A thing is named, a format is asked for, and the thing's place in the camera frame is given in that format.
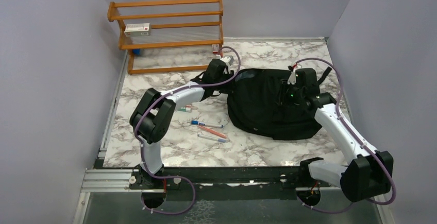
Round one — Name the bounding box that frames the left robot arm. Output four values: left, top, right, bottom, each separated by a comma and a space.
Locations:
129, 56, 234, 188

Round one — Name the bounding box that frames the white blue marker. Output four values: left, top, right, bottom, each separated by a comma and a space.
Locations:
197, 134, 228, 143

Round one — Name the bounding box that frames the orange pen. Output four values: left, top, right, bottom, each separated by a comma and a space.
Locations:
198, 126, 227, 139

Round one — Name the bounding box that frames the black student backpack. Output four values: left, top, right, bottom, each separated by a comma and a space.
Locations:
227, 67, 336, 141

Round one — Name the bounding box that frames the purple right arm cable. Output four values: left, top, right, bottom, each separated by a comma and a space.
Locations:
288, 57, 397, 214

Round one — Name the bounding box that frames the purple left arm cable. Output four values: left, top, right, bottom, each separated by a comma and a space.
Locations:
133, 46, 241, 216

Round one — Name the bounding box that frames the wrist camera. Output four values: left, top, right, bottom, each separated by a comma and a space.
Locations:
287, 63, 298, 85
220, 56, 234, 67

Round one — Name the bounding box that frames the blue capped marker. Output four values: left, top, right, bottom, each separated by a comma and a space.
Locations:
191, 120, 224, 129

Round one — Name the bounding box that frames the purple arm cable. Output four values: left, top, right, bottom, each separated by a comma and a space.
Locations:
288, 57, 397, 214
133, 46, 241, 216

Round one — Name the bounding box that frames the white red box on shelf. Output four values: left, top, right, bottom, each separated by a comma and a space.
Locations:
124, 23, 150, 37

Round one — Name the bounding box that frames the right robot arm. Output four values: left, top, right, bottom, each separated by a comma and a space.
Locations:
279, 66, 396, 202

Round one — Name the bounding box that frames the small red white box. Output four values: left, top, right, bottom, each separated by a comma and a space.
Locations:
212, 44, 220, 54

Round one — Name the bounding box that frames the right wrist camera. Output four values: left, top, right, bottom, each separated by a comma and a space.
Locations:
287, 63, 298, 85

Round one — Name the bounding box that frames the black mounting rail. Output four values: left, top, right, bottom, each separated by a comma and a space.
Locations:
86, 160, 327, 203

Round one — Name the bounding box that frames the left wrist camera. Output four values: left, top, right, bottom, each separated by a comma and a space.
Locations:
220, 56, 234, 67

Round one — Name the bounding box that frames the wooden shelf rack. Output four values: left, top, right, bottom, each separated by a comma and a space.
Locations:
107, 0, 224, 75

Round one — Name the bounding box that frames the white green glue stick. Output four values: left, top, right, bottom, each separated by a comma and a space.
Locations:
178, 106, 192, 113

